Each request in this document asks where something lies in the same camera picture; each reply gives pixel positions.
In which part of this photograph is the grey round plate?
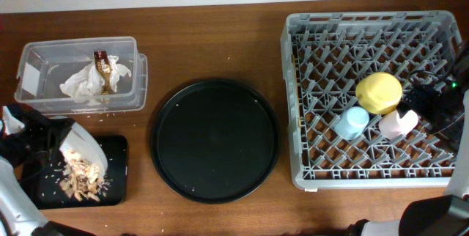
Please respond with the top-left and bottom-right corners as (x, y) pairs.
(48, 116), (108, 177)

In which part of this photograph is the pink plastic cup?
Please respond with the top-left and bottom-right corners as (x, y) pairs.
(378, 110), (418, 139)

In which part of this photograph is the food scraps and rice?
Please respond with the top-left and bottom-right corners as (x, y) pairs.
(59, 150), (104, 202)

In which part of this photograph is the yellow plastic bowl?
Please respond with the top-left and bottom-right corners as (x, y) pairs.
(355, 72), (403, 115)

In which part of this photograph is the white paper napkin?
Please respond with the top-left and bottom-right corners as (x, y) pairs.
(59, 55), (132, 98)

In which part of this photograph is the light blue plastic cup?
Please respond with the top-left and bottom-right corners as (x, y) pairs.
(333, 106), (369, 141)

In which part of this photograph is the gold brown snack wrapper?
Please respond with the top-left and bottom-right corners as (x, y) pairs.
(93, 51), (111, 95)

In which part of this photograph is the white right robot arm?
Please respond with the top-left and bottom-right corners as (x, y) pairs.
(345, 43), (468, 235)

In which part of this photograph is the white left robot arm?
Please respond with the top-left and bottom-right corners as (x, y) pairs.
(1, 104), (108, 235)

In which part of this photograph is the black rectangular waste tray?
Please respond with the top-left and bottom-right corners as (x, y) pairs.
(21, 136), (128, 210)

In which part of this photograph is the clear plastic waste bin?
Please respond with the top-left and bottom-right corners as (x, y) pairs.
(14, 37), (148, 115)

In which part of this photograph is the grey dishwasher rack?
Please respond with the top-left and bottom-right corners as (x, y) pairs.
(280, 10), (462, 191)

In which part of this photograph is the round black serving tray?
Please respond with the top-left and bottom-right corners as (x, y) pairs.
(149, 79), (280, 204)

